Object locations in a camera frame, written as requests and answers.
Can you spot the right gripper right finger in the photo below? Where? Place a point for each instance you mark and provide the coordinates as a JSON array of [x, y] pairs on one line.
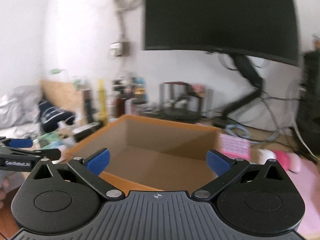
[[229, 171]]

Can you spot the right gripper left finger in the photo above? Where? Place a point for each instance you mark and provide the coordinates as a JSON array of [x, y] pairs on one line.
[[87, 172]]

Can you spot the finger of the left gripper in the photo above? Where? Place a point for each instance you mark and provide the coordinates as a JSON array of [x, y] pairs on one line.
[[52, 154], [16, 143]]

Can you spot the orange cardboard box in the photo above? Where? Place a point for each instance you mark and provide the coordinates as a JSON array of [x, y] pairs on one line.
[[152, 154]]

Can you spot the pink keyboard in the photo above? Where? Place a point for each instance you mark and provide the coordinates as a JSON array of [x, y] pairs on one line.
[[234, 147]]

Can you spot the dark striped garment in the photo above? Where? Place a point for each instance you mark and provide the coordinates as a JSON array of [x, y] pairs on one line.
[[51, 115]]

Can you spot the white computer mouse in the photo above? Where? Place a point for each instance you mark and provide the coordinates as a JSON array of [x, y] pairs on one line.
[[264, 155]]

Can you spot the yellow tall bottle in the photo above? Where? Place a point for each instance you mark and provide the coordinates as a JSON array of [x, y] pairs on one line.
[[102, 102]]

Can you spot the hot pink computer mouse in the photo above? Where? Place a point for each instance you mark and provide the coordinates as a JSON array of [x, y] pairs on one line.
[[283, 158]]

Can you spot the light pink computer mouse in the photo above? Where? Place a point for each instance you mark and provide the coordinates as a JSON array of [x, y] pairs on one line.
[[295, 163]]

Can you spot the pink desk mat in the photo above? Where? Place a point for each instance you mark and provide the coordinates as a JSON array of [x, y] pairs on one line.
[[307, 183]]

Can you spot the pink-haired dark figurine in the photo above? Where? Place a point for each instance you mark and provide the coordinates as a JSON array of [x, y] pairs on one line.
[[184, 102]]

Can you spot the black PC tower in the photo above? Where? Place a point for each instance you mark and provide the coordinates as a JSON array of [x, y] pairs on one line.
[[308, 110]]

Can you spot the black curved monitor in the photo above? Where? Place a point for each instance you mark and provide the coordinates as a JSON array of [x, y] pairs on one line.
[[259, 28]]

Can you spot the white wall socket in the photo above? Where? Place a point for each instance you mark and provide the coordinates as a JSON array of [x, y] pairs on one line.
[[120, 48]]

